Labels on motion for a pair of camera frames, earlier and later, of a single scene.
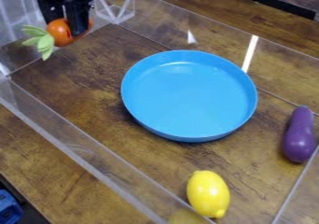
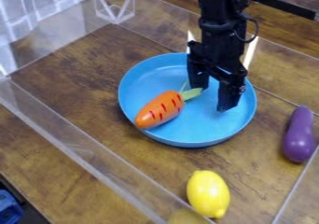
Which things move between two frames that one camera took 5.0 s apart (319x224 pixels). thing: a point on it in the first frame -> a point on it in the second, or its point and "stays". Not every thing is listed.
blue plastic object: [11, 212] stays
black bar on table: [273, 3] stays
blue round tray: [189, 96] stays
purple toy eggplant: [299, 142] stays
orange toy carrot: [54, 36] -> [162, 107]
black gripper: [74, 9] -> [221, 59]
